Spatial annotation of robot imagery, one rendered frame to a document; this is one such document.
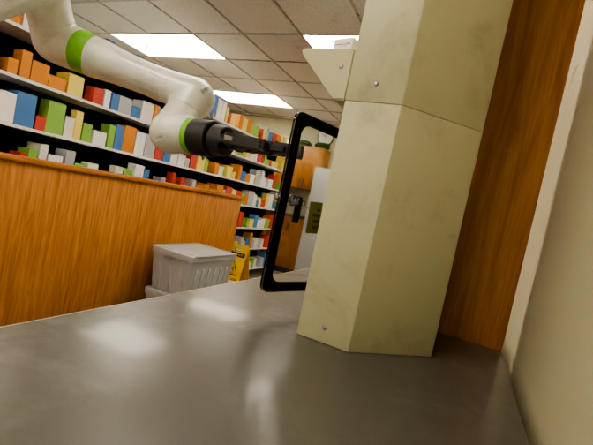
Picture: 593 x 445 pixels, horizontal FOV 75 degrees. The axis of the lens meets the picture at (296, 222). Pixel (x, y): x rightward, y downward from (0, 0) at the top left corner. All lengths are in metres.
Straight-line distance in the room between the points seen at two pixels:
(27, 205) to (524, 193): 2.38
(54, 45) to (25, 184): 1.39
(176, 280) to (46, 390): 2.52
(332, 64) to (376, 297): 0.46
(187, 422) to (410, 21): 0.73
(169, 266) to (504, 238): 2.43
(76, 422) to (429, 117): 0.70
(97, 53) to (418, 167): 0.89
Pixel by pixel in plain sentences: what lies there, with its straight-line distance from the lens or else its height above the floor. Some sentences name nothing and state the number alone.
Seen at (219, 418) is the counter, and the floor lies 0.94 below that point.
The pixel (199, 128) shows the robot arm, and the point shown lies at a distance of 0.97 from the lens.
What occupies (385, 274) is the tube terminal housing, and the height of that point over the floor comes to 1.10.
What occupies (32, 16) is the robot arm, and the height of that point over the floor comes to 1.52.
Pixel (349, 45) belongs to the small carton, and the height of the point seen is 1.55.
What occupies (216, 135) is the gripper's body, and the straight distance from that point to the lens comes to 0.95.
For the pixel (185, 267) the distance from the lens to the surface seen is 2.95.
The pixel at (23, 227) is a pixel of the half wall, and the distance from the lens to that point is 2.62.
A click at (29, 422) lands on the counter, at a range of 0.49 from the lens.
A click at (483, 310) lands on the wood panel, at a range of 1.10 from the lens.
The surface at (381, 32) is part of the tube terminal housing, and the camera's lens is 0.82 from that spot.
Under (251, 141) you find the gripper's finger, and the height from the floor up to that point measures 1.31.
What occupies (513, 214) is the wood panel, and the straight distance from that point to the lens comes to 1.09.
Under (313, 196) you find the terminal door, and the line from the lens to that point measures 0.90.
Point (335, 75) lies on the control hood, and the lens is 0.81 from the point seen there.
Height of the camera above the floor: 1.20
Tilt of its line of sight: 3 degrees down
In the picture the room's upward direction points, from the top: 12 degrees clockwise
